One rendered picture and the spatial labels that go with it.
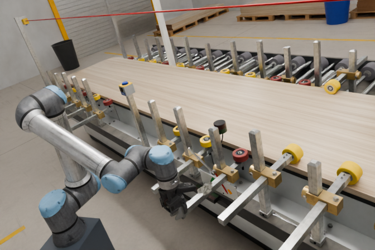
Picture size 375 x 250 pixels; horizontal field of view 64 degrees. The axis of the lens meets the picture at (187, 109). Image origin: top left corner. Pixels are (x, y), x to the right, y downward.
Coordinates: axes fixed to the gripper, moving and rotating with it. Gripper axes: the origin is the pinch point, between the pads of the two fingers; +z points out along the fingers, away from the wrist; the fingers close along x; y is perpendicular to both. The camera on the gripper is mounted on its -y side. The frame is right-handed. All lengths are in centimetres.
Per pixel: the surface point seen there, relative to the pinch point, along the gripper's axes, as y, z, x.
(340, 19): -574, 62, -190
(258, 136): -30.4, -32.3, 22.4
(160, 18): -125, -58, -160
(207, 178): -28.7, 5.8, -15.0
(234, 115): -71, -9, -29
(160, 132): -29, -12, -53
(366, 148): -74, -9, 47
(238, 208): -9.1, -12.8, 26.3
